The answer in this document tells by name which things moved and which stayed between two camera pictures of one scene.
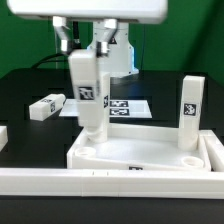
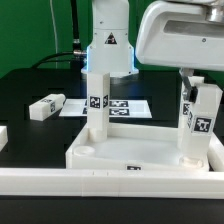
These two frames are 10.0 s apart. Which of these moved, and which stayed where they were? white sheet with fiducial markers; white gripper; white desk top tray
Moved: white gripper
Stayed: white sheet with fiducial markers; white desk top tray
